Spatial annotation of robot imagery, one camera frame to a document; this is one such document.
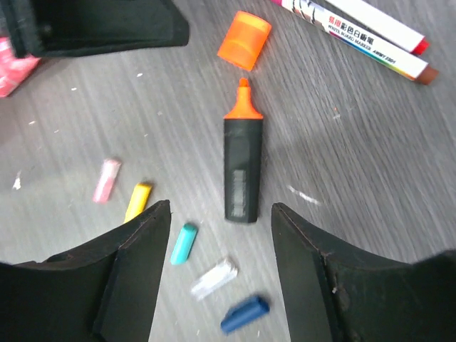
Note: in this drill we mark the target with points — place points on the clear pink pen cap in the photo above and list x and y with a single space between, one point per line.
108 174

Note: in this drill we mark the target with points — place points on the red cap marker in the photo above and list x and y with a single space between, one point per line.
389 28

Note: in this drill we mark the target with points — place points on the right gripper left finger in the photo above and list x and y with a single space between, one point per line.
103 290

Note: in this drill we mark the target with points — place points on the red crumpled plastic bag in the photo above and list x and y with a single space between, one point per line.
14 71

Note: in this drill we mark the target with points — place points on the orange black highlighter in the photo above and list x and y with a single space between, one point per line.
243 132

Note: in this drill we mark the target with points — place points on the blue pen cap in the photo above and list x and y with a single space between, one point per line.
244 313

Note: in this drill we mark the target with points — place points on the yellow pen cap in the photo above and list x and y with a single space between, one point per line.
138 201

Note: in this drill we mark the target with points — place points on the pink cap marker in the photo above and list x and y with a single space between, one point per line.
375 47

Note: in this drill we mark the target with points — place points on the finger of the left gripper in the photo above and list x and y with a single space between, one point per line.
56 29

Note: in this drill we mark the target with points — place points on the teal pen cap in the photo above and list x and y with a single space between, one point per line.
183 245

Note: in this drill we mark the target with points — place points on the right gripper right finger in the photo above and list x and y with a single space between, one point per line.
334 291

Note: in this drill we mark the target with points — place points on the orange highlighter cap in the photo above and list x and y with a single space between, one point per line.
244 40

